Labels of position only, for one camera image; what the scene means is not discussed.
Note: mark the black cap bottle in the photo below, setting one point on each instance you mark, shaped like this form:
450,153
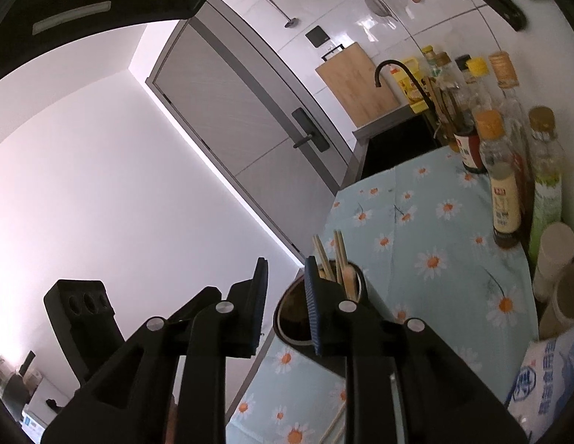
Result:
462,61

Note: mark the red label dark sauce bottle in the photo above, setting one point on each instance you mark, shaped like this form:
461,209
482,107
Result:
471,152

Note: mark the hanging metal ladle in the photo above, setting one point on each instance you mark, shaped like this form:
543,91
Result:
290,22

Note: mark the daisy print tablecloth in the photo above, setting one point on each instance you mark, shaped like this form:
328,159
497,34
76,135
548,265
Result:
407,240

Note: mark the grey door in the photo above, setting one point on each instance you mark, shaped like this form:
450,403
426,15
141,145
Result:
231,115

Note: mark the yellow package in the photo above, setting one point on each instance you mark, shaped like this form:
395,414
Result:
411,85

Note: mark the orange cap clear bottle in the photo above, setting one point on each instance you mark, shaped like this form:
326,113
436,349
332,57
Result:
489,125

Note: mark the bunch of wooden chopsticks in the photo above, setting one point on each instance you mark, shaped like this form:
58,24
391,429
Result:
341,254

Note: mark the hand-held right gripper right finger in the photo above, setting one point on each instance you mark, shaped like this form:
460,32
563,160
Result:
310,305

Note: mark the white cabinet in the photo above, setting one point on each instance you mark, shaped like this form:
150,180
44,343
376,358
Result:
41,411

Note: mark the wooden utensil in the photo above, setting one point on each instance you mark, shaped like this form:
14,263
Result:
350,282

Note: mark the wooden cutting board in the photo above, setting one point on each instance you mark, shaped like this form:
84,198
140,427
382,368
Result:
356,88

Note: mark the black wall switch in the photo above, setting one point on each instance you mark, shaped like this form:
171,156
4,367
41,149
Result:
317,36

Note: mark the brown utensil holder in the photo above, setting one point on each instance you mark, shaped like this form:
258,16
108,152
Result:
446,111

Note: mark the black range hood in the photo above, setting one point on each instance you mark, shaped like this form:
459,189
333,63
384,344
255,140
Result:
83,9

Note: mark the green label bottle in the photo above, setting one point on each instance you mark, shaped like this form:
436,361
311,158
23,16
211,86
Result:
546,212

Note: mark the black cylindrical utensil holder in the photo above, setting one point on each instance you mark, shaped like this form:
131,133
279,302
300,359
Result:
291,314

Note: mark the light wooden chopstick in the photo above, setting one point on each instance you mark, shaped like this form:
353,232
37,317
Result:
334,423

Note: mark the blue and white salt bag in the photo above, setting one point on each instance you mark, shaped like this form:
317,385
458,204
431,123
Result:
550,388

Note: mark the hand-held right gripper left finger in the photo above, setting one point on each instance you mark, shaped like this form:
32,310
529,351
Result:
258,305

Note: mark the black sink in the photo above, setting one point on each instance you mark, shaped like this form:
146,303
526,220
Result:
398,148

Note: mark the black faucet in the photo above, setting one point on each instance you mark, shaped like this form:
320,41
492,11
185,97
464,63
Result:
398,62

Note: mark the yellow cap bottle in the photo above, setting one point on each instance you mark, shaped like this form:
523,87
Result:
477,67

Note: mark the gold cap tall clear bottle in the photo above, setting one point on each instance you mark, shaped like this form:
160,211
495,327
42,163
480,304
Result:
503,67

